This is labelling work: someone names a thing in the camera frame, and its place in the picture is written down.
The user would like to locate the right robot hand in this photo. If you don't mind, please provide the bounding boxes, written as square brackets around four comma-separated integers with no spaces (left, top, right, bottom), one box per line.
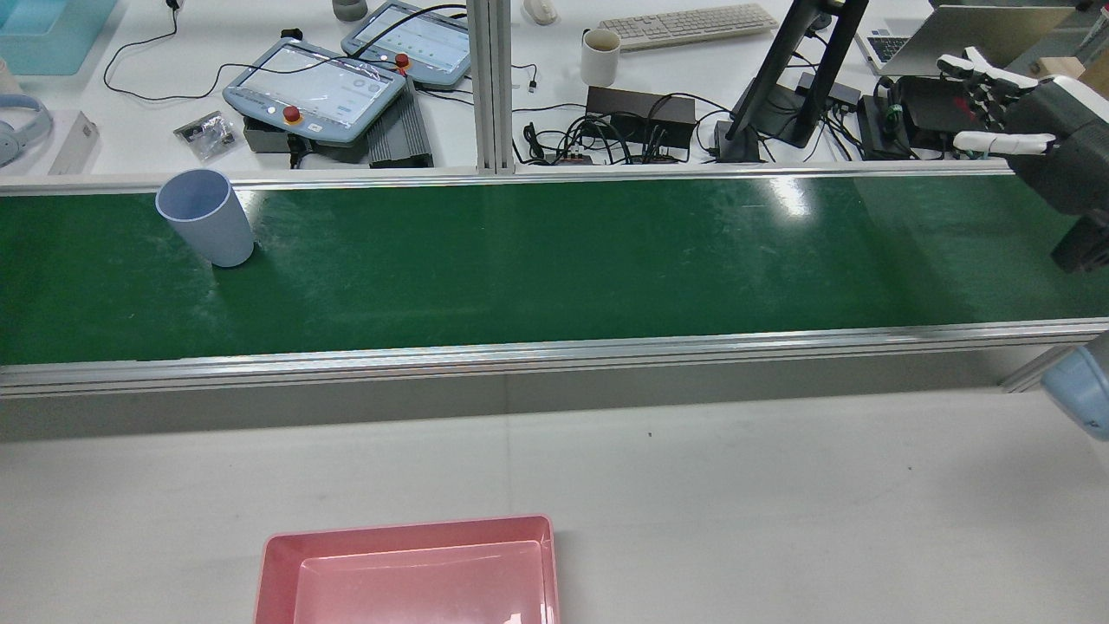
[938,46,1109,218]

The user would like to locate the black power box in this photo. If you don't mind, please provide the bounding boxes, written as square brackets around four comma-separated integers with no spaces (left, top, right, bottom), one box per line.
[585,85,697,150]

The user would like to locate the pink plastic box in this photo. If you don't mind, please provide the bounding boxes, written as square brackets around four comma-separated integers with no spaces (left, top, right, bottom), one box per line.
[254,515,561,624]

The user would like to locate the dark gray metal box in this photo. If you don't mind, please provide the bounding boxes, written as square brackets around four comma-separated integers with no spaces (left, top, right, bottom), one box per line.
[242,113,369,167]

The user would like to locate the light blue plastic cup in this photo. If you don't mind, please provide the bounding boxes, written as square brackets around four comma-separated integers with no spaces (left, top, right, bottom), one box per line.
[155,168,256,269]

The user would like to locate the small wooden block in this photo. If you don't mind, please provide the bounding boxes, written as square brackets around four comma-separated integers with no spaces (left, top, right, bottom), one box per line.
[1038,55,1089,84]

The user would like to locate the silver laptop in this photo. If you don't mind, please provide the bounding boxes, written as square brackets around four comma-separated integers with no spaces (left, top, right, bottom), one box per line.
[856,3,1077,79]

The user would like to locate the black device with red mark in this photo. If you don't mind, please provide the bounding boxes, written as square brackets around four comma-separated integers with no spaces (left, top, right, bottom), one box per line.
[858,75,984,162]

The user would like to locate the black hub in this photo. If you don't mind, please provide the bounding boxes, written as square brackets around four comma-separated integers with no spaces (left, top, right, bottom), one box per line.
[795,72,864,109]

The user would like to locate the black monitor stand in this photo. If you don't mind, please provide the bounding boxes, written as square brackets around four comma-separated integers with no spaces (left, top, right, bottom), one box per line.
[716,0,870,165]

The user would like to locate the white computer keyboard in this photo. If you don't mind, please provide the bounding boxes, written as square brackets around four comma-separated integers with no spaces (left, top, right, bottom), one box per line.
[597,3,781,52]

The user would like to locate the white mug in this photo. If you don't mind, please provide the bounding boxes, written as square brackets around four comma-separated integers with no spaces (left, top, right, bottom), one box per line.
[580,28,623,88]

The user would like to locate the green conveyor belt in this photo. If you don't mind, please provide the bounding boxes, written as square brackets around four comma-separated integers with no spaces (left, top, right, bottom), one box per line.
[0,160,1109,400]

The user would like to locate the light blue teach pendant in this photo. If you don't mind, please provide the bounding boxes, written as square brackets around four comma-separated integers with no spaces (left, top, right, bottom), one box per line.
[340,0,474,91]
[222,37,409,146]

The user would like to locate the clear bag with black parts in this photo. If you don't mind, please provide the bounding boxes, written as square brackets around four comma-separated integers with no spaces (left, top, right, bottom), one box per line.
[172,109,237,164]

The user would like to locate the small white carton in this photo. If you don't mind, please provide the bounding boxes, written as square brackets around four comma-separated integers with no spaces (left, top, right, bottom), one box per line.
[48,110,101,177]

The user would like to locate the light blue plastic bin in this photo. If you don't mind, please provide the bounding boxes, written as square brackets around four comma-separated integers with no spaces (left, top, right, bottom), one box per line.
[0,0,120,77]

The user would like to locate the light blue headphones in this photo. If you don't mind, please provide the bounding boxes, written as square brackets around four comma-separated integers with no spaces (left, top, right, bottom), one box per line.
[0,94,54,169]

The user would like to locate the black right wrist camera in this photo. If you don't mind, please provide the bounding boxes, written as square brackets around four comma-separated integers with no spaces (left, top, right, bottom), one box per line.
[1051,217,1109,275]

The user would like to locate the black cable bundle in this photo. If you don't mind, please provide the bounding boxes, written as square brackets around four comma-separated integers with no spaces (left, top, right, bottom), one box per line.
[518,91,724,167]

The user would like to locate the aluminium profile post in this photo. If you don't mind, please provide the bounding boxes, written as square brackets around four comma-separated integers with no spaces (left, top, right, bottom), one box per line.
[465,0,515,176]

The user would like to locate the thick black pendant cable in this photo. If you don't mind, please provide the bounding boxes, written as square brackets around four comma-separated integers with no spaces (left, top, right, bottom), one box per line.
[345,3,473,63]

